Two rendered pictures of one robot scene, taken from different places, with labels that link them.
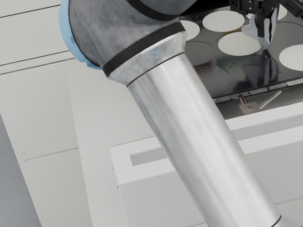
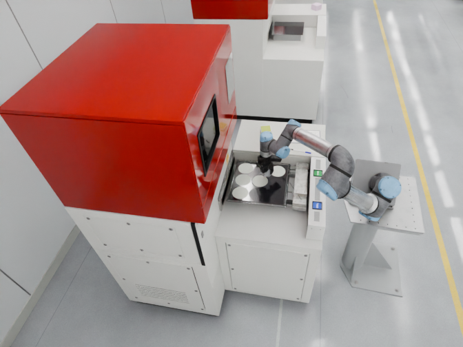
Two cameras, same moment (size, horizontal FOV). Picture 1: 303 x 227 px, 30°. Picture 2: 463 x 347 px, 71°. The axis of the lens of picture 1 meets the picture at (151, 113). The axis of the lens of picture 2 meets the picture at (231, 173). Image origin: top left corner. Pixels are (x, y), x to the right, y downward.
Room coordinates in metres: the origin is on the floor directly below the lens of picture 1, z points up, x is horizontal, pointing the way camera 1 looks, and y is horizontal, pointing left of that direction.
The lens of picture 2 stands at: (0.70, 1.17, 2.47)
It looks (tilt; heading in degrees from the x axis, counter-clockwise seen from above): 46 degrees down; 292
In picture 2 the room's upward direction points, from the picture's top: 6 degrees counter-clockwise
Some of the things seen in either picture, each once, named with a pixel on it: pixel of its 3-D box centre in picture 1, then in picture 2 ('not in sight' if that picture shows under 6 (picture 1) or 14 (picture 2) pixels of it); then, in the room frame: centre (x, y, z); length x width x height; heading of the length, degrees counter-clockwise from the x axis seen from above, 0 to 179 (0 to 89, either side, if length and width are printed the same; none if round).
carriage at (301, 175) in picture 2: not in sight; (300, 186); (0.82, -0.27, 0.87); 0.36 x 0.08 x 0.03; 97
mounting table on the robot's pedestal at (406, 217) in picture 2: not in sight; (377, 204); (0.33, -0.34, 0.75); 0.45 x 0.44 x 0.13; 4
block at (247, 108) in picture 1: (254, 120); (300, 193); (0.81, -0.19, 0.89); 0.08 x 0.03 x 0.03; 7
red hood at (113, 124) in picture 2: not in sight; (147, 116); (1.59, 0.04, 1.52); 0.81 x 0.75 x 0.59; 97
